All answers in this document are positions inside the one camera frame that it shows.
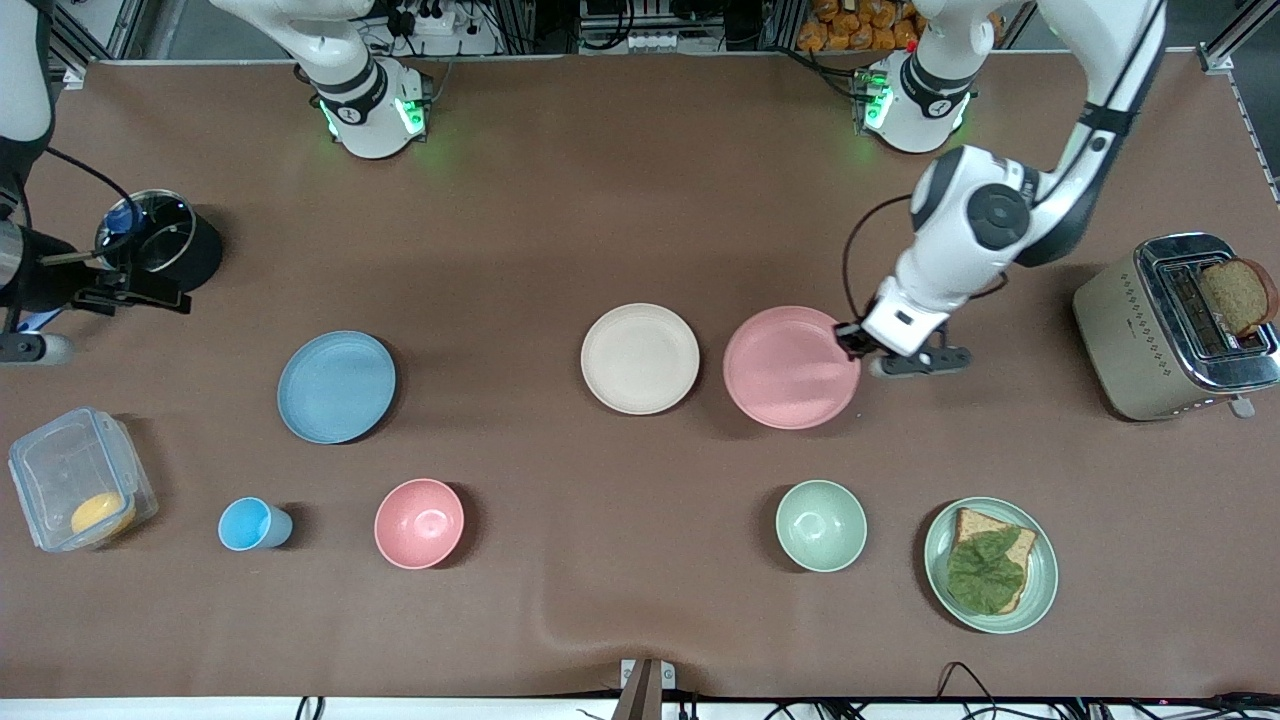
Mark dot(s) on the pink plate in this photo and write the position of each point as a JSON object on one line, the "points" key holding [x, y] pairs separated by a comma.
{"points": [[785, 370]]}

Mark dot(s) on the green lettuce leaf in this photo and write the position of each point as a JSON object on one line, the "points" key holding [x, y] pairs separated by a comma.
{"points": [[985, 575]]}

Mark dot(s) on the green bowl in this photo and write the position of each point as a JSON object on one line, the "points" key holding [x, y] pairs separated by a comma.
{"points": [[820, 525]]}

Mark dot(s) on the beige plate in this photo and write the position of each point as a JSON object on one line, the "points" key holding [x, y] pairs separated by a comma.
{"points": [[640, 358]]}

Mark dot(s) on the metal table clamp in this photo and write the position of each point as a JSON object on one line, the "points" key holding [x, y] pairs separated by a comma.
{"points": [[645, 690]]}

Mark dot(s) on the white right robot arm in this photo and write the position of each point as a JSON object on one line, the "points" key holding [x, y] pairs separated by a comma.
{"points": [[365, 110]]}

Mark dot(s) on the pink bowl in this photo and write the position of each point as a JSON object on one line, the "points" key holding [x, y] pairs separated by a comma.
{"points": [[420, 523]]}

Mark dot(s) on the brown toast slice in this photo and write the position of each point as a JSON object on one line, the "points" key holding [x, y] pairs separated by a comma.
{"points": [[970, 525]]}

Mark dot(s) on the green plate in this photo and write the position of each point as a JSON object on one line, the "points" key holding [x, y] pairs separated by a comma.
{"points": [[1040, 590]]}

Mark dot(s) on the glass lid with blue knob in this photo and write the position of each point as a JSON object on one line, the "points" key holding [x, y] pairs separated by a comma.
{"points": [[165, 235]]}

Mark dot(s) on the beige and chrome toaster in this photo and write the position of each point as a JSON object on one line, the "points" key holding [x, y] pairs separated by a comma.
{"points": [[1120, 340]]}

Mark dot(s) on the brown bread slice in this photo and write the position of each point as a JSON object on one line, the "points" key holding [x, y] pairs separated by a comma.
{"points": [[1235, 295]]}

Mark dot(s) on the bag of orange buns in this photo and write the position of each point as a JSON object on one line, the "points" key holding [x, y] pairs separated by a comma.
{"points": [[850, 30]]}

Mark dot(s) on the blue cup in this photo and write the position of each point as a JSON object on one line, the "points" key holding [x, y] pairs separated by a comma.
{"points": [[245, 523]]}

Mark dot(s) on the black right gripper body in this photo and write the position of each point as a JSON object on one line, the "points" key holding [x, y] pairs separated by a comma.
{"points": [[45, 285]]}

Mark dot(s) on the aluminium frame profile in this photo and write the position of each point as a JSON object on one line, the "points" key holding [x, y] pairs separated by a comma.
{"points": [[90, 35], [1230, 40]]}

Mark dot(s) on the white power strip with plugs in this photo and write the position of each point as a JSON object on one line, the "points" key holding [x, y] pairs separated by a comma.
{"points": [[435, 18]]}

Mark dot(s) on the clear plastic container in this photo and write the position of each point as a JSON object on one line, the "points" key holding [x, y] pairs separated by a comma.
{"points": [[60, 470]]}

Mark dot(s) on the blue plate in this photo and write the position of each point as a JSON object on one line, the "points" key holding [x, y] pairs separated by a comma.
{"points": [[335, 387]]}

